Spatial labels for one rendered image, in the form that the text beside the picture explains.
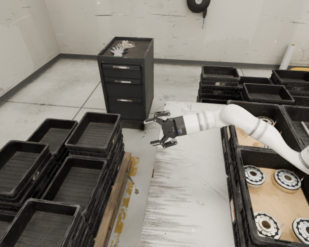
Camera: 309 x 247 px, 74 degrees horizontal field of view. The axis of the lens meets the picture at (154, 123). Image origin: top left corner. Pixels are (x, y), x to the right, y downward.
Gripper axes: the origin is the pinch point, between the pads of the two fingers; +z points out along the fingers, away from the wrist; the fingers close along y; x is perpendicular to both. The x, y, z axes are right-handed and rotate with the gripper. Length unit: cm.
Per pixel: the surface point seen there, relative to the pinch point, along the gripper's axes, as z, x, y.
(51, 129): 102, 96, 20
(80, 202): 60, 28, 50
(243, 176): -32.0, -5.0, 24.8
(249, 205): -29.6, -16.4, 27.5
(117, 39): 36, 181, -40
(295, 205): -50, -8, 41
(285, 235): -40, -19, 42
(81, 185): 62, 40, 46
